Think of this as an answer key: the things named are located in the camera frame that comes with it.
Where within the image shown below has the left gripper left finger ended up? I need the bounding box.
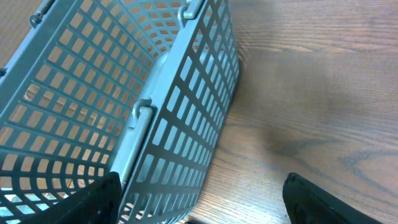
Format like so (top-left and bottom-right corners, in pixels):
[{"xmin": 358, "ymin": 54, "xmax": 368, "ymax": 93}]
[{"xmin": 23, "ymin": 172, "xmax": 122, "ymax": 224}]

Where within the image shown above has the grey plastic basket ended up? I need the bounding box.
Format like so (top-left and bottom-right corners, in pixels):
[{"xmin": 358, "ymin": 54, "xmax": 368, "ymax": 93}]
[{"xmin": 1, "ymin": 0, "xmax": 239, "ymax": 223}]

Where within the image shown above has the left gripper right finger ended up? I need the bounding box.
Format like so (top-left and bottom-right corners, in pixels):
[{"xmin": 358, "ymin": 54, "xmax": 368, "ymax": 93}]
[{"xmin": 282, "ymin": 172, "xmax": 381, "ymax": 224}]

